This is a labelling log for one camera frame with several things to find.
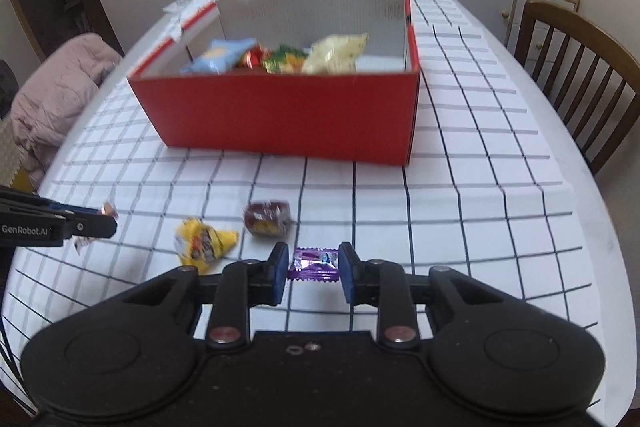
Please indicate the white cabinet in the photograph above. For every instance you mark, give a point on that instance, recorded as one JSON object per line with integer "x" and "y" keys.
{"x": 470, "y": 7}

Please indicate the red yellow chip bag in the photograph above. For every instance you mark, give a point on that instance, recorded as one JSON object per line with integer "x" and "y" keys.
{"x": 252, "y": 57}

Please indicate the yellow snack packet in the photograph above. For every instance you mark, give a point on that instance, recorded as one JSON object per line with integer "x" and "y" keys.
{"x": 200, "y": 244}

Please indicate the purple candy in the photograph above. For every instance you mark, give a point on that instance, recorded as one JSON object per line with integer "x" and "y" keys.
{"x": 315, "y": 264}

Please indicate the light blue biscuit packet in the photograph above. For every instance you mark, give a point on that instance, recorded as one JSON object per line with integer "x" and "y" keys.
{"x": 220, "y": 54}

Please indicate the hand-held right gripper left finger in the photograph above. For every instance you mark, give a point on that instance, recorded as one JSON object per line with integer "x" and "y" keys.
{"x": 280, "y": 274}

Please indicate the white printed paper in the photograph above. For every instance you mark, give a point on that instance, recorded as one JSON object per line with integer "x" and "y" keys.
{"x": 180, "y": 2}

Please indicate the wooden chair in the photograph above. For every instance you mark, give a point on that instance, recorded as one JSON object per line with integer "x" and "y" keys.
{"x": 565, "y": 52}

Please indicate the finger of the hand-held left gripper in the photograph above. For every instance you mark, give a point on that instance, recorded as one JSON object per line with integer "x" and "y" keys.
{"x": 95, "y": 227}
{"x": 75, "y": 208}

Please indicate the pink quilted cloth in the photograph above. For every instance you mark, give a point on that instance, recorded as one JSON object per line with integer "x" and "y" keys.
{"x": 55, "y": 97}

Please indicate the green cracker packet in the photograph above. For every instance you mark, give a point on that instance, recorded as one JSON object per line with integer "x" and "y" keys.
{"x": 285, "y": 59}

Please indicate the red cardboard box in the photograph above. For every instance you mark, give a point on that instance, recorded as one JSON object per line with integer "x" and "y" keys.
{"x": 280, "y": 117}

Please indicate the brown wrapped cake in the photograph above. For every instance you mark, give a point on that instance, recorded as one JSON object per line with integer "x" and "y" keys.
{"x": 265, "y": 218}

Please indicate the small brown candy packet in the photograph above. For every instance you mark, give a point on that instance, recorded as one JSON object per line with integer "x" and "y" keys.
{"x": 107, "y": 208}

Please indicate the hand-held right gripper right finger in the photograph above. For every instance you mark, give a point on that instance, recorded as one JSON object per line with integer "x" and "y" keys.
{"x": 349, "y": 274}

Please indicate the beige textured sheet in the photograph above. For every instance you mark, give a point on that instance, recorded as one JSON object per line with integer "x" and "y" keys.
{"x": 7, "y": 157}

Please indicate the cream snack packet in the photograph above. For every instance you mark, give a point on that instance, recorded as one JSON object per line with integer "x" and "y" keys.
{"x": 332, "y": 52}

